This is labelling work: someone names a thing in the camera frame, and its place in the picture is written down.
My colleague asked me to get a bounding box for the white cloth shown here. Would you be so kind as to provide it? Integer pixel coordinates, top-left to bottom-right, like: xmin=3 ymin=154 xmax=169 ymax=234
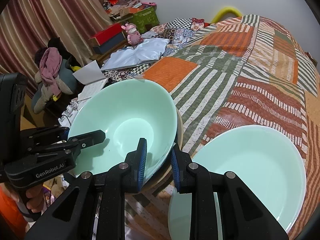
xmin=101 ymin=38 xmax=170 ymax=70

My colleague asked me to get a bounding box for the red gift box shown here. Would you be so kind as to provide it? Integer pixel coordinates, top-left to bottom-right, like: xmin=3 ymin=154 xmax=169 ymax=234
xmin=88 ymin=23 xmax=123 ymax=47

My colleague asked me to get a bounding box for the open white notebook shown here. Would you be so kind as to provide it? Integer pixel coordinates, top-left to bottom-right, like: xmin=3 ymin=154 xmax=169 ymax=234
xmin=73 ymin=60 xmax=107 ymax=102

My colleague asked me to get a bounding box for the pink rabbit figurine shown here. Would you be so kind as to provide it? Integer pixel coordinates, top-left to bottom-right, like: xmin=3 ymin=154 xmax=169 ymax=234
xmin=121 ymin=23 xmax=143 ymax=47

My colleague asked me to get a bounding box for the person left hand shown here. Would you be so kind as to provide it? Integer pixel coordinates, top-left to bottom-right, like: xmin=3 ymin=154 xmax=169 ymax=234
xmin=1 ymin=183 xmax=44 ymax=213

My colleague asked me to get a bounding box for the brown cardboard box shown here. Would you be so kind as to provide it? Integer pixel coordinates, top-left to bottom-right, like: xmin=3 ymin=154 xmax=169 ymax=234
xmin=305 ymin=51 xmax=317 ymax=67

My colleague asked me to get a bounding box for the green storage box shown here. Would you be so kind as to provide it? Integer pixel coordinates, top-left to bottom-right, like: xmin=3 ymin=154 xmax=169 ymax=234
xmin=129 ymin=7 xmax=159 ymax=34

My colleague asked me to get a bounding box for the mint green plate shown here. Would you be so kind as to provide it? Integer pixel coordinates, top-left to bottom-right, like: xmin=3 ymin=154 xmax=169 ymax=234
xmin=168 ymin=125 xmax=306 ymax=239

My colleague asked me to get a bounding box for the pink cloth on plush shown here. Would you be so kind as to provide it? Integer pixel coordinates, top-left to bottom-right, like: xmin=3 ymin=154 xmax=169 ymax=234
xmin=40 ymin=47 xmax=62 ymax=96

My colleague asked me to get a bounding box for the patchwork quilt bedspread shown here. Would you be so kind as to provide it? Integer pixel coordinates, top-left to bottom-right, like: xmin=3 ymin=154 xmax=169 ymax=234
xmin=60 ymin=13 xmax=320 ymax=240

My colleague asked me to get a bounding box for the green bowl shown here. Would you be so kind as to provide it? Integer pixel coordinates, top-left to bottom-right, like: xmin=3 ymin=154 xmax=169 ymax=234
xmin=69 ymin=79 xmax=177 ymax=182

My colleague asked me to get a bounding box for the striped brown curtain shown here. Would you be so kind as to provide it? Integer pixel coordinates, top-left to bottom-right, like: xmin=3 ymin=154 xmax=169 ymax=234
xmin=1 ymin=0 xmax=112 ymax=96

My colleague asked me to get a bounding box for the pink bowl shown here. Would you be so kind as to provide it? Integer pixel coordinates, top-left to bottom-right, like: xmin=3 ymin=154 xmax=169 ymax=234
xmin=141 ymin=107 xmax=185 ymax=193

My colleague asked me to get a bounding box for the dark blue box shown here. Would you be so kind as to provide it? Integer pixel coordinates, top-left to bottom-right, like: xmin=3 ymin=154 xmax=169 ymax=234
xmin=92 ymin=32 xmax=125 ymax=54

